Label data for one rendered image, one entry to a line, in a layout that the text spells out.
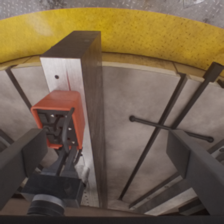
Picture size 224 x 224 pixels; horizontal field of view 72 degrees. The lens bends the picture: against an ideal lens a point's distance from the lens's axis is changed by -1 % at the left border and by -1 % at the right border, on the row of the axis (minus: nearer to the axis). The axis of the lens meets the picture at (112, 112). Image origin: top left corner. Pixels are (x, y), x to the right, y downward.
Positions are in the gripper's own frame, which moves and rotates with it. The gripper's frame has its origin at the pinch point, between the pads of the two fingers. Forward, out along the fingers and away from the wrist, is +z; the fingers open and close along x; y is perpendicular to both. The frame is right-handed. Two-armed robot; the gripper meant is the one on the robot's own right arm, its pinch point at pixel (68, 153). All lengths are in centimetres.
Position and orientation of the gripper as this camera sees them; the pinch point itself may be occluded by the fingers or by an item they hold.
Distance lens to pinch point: 48.6
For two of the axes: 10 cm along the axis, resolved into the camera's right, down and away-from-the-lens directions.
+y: -0.1, -7.7, -6.3
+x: -9.9, -0.6, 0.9
